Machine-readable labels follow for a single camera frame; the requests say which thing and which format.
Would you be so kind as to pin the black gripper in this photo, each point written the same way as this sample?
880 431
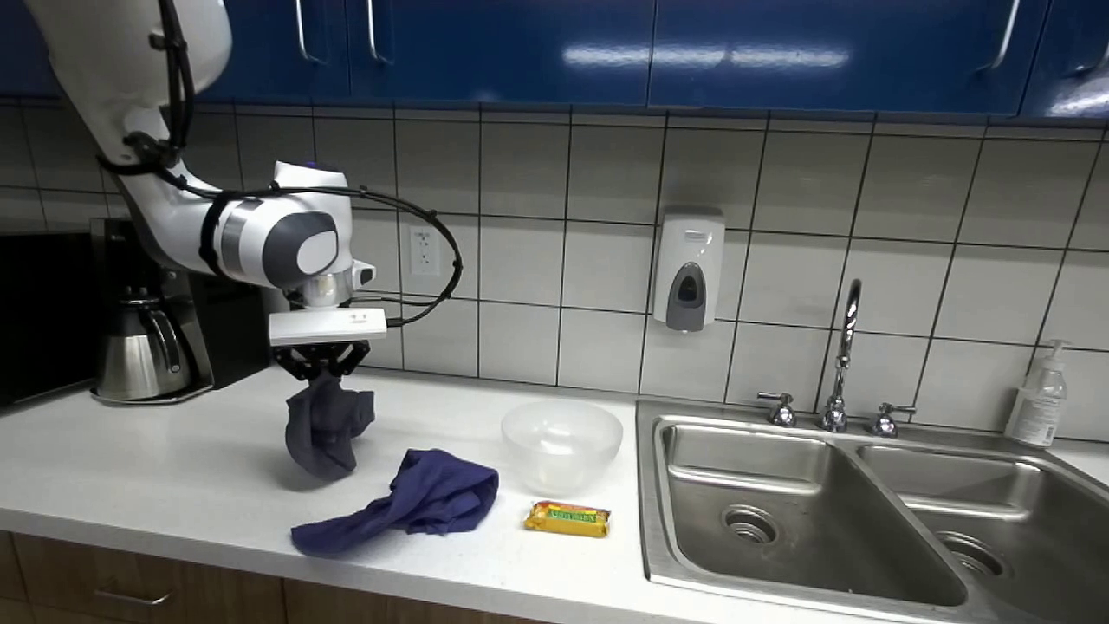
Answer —
323 358

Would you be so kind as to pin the grey towel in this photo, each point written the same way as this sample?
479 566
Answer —
323 421

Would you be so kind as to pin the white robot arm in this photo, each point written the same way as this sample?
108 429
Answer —
134 67

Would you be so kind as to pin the clear plastic bowl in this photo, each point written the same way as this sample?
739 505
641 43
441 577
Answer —
559 449

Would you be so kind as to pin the black coffee maker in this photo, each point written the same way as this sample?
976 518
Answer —
220 321

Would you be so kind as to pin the steel coffee carafe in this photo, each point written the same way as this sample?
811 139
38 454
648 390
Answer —
144 356

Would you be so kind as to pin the blue cloth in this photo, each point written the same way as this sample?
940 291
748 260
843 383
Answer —
430 495

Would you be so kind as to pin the black microwave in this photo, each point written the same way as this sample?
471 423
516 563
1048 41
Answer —
46 317

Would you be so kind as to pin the yellow sponge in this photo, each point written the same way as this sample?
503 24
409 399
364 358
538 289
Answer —
565 518

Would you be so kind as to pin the wooden lower cabinets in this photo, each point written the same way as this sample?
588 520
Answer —
77 585

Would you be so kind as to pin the white soap dispenser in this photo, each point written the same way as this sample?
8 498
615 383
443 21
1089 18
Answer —
686 279

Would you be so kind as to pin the blue upper cabinets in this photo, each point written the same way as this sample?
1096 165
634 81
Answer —
811 57

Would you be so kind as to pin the chrome faucet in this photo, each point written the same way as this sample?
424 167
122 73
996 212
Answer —
832 415

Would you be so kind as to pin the stainless steel double sink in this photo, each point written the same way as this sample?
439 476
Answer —
900 527

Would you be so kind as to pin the clear soap bottle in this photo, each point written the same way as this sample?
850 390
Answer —
1039 399

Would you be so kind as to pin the white wall outlet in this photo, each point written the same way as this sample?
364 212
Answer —
424 258

